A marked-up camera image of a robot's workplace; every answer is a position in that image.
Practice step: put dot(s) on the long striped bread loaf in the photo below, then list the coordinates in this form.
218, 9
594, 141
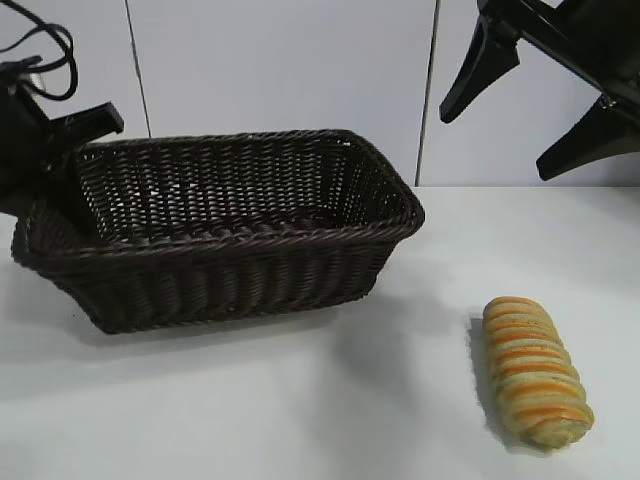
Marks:
535, 370

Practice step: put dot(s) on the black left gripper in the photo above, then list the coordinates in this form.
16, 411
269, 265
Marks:
30, 135

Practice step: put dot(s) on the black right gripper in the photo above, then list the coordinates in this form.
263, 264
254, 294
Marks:
580, 35

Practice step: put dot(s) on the dark brown wicker basket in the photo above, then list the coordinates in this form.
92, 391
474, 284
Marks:
225, 280

